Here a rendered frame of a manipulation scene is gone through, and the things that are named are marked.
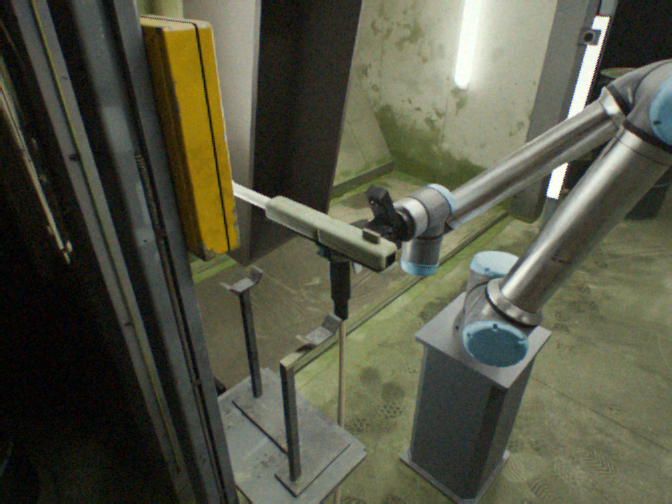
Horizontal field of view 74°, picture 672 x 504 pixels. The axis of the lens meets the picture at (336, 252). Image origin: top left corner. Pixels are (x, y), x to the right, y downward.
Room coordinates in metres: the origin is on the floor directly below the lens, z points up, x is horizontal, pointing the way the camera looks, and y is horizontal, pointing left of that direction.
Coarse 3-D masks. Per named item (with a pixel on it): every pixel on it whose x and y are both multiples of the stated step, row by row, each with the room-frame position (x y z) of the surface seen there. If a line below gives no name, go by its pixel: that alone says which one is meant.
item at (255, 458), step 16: (224, 400) 0.66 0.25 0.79; (304, 400) 0.66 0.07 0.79; (224, 416) 0.62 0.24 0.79; (240, 416) 0.62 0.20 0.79; (320, 416) 0.62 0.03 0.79; (240, 432) 0.58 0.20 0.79; (256, 432) 0.58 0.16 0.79; (240, 448) 0.55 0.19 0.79; (256, 448) 0.55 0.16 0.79; (272, 448) 0.55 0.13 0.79; (352, 448) 0.55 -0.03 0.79; (240, 464) 0.51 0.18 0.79; (256, 464) 0.51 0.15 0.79; (272, 464) 0.51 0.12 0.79; (336, 464) 0.51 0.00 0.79; (240, 480) 0.48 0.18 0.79; (256, 480) 0.48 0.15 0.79; (272, 480) 0.48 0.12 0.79; (320, 480) 0.48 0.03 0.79; (256, 496) 0.45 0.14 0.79; (272, 496) 0.45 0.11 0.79; (288, 496) 0.45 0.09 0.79; (304, 496) 0.45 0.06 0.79
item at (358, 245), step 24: (240, 192) 0.90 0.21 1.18; (288, 216) 0.77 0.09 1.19; (312, 216) 0.75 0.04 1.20; (312, 240) 0.73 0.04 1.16; (336, 240) 0.68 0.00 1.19; (360, 240) 0.66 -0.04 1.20; (384, 240) 0.65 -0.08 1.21; (336, 264) 0.68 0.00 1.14; (360, 264) 0.64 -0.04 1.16; (384, 264) 0.62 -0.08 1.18; (336, 288) 0.69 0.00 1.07; (336, 312) 0.70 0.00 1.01
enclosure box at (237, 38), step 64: (192, 0) 1.72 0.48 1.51; (256, 0) 1.54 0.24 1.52; (320, 0) 2.16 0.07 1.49; (256, 64) 1.58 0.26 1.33; (320, 64) 2.16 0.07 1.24; (256, 128) 2.14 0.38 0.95; (320, 128) 2.17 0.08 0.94; (256, 192) 2.20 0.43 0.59; (320, 192) 2.18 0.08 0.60; (256, 256) 1.73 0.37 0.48
